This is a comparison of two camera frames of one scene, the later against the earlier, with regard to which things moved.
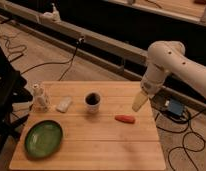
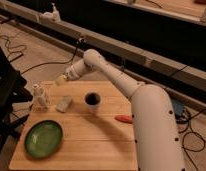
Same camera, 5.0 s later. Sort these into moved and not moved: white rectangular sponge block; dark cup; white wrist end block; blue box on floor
Moved: white wrist end block
Not moved: blue box on floor; dark cup; white rectangular sponge block
